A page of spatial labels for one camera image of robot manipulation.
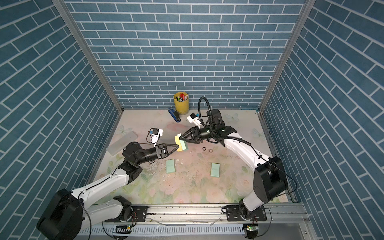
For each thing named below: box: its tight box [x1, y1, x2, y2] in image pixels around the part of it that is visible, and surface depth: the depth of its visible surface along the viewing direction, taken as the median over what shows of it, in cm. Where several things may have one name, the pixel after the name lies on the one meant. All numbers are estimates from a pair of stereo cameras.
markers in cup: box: [175, 93, 188, 102], surface depth 114 cm
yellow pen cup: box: [173, 91, 190, 115], surface depth 114 cm
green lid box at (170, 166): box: [166, 159, 176, 174], surface depth 90 cm
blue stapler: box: [168, 107, 182, 123], surface depth 116 cm
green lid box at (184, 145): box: [180, 140, 189, 151], surface depth 69 cm
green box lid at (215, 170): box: [210, 163, 221, 178], surface depth 88 cm
